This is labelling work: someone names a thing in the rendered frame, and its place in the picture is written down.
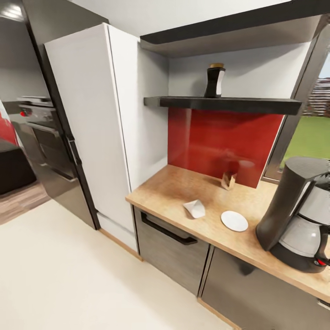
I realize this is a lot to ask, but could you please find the paper coffee filter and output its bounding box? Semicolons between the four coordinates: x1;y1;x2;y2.
183;200;205;218

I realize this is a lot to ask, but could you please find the bottle of coffee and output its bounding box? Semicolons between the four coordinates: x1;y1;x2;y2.
204;63;226;98

